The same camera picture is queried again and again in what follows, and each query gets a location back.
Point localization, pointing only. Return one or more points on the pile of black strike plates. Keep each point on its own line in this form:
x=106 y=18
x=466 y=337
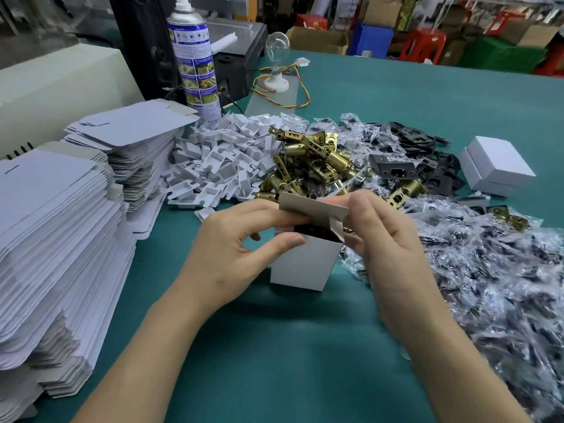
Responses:
x=434 y=165

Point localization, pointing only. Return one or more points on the person's left thumb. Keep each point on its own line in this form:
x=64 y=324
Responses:
x=277 y=251

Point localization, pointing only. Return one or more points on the low stack of flat box blanks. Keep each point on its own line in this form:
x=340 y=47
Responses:
x=132 y=140

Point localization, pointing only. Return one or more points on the white lamp socket base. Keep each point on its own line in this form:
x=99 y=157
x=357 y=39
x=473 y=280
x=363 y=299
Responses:
x=274 y=84

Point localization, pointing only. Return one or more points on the person's right forearm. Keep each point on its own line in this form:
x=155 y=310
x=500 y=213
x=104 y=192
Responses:
x=458 y=370

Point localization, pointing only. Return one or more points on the small white cardboard box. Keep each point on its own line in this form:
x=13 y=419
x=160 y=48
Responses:
x=306 y=264

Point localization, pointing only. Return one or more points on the green plastic crate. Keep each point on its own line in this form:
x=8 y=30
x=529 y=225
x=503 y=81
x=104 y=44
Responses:
x=502 y=55

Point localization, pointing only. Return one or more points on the single brass door latch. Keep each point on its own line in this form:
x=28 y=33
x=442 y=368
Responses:
x=409 y=189

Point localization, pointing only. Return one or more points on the pile of white cardboard inserts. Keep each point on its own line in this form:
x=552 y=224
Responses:
x=220 y=165

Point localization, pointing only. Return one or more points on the person's right thumb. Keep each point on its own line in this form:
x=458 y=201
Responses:
x=354 y=244

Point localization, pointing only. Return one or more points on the black upright panel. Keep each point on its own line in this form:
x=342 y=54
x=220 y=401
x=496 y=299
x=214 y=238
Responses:
x=141 y=43

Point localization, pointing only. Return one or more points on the pile of brass door latches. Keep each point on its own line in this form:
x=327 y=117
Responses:
x=308 y=162

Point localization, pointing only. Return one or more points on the person's right hand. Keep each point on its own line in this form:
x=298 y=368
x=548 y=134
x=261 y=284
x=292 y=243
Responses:
x=392 y=268

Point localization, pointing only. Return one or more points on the closed white cardboard box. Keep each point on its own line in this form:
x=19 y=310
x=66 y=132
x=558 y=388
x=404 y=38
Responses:
x=500 y=160
x=473 y=176

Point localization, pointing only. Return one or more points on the pile of clear screw packets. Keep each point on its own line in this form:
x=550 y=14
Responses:
x=498 y=277

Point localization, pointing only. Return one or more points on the clear light bulb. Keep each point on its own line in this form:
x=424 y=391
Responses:
x=277 y=48

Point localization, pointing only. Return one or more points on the red box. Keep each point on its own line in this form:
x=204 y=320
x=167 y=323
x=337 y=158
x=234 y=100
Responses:
x=311 y=21

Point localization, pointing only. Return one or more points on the silver and blue spray can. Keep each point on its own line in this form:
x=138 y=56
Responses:
x=196 y=61

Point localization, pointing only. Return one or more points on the white folded paper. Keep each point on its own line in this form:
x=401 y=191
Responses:
x=222 y=43

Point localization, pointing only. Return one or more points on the person's left hand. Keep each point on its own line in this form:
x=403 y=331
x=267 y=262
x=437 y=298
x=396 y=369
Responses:
x=220 y=259

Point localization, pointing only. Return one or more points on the tall stack of flat box blanks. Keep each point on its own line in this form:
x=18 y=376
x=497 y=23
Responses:
x=53 y=268

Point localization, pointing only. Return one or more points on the person's left forearm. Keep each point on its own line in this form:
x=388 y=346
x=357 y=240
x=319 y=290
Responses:
x=145 y=365

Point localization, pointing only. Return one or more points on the black metal machine box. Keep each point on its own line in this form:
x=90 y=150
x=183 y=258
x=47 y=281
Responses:
x=240 y=61

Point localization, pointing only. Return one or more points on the brown cardboard carton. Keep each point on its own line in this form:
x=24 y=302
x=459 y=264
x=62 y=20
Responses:
x=531 y=34
x=317 y=40
x=382 y=12

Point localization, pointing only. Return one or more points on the beige machine housing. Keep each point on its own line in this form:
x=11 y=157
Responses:
x=57 y=92

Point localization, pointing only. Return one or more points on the red plastic stool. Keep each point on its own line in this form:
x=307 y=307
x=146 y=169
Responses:
x=504 y=22
x=422 y=46

